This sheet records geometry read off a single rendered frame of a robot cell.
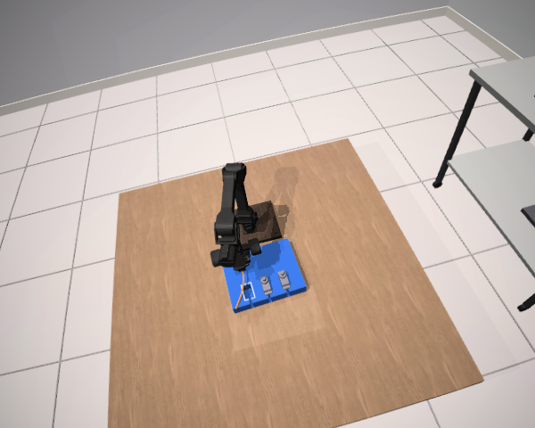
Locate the blue flat deck plate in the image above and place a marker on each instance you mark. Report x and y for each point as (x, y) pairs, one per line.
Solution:
(272, 275)

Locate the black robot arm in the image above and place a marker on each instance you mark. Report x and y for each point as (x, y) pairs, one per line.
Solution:
(226, 225)

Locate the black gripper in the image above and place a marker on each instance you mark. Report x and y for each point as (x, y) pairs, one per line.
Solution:
(253, 246)

